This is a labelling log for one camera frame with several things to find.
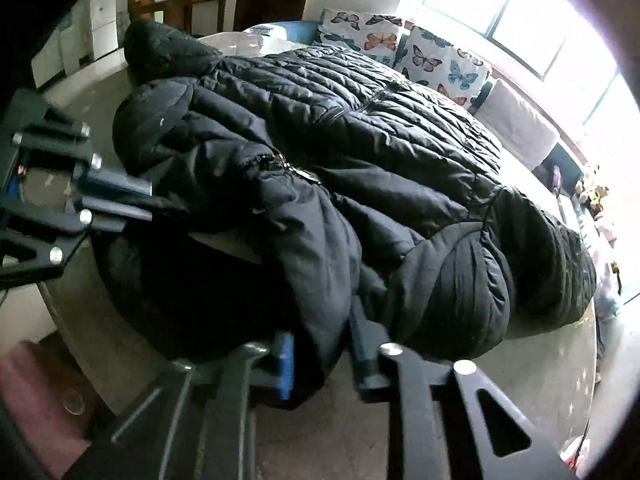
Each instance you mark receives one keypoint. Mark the white cardboard box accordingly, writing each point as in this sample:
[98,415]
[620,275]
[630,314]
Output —
[75,45]
[47,62]
[107,20]

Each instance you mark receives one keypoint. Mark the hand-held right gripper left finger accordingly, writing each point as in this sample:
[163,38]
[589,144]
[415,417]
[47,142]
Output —
[282,367]

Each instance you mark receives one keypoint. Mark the purple toy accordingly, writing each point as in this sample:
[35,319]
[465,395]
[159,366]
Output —
[556,176]

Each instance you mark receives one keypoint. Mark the grey cushion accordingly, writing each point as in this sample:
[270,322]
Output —
[515,120]

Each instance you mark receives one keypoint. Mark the brown and green plush toy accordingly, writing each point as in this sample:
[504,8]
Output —
[595,197]

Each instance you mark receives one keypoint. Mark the pink plush toy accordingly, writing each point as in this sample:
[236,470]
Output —
[607,229]

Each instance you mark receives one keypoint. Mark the person's pink clothing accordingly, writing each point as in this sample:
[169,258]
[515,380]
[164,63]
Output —
[35,390]

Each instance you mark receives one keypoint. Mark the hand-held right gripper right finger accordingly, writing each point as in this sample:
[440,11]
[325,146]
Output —
[361,360]

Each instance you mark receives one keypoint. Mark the butterfly print pillow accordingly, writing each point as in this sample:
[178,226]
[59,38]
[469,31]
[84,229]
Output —
[440,65]
[365,35]

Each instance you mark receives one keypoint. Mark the black puffer jacket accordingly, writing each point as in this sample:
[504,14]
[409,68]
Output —
[350,160]

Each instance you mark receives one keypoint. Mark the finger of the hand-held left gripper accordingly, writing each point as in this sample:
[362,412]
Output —
[112,215]
[115,182]

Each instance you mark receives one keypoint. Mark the window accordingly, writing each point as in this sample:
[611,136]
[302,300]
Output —
[515,5]

